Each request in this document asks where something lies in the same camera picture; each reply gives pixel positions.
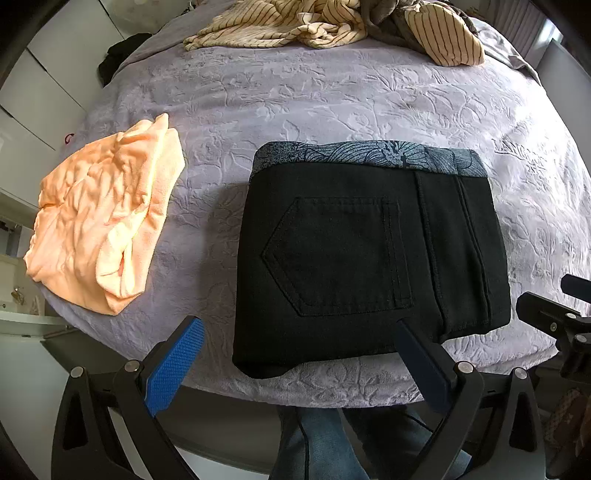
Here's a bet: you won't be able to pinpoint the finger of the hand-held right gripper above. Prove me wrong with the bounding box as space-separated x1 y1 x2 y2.
516 292 585 340
561 274 591 297

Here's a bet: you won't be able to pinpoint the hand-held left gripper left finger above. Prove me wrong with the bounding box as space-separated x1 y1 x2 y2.
51 315 206 480

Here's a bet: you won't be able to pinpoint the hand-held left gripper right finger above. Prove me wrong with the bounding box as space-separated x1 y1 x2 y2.
396 318 548 480

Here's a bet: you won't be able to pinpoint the black pants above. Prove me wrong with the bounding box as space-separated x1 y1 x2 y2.
232 140 512 380

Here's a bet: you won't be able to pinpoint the brown patterned bag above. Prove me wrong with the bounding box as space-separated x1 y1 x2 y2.
542 388 588 480

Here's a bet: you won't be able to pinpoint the person's legs in jeans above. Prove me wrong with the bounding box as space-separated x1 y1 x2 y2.
272 401 472 480

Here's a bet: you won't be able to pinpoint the orange cloth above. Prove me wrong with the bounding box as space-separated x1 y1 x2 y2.
24 113 186 316

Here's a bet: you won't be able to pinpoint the grey garment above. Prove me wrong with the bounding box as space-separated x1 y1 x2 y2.
360 0 542 85

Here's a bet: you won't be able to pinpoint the purple embossed blanket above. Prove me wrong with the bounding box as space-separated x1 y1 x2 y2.
39 9 591 409

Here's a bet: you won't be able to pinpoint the white cabinet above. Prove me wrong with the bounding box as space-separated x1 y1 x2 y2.
0 0 134 222

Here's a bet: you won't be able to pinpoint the black cloth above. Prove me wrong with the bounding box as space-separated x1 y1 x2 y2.
97 33 160 86

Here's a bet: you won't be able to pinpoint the cream striped garment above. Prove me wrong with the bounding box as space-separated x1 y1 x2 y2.
184 0 485 66

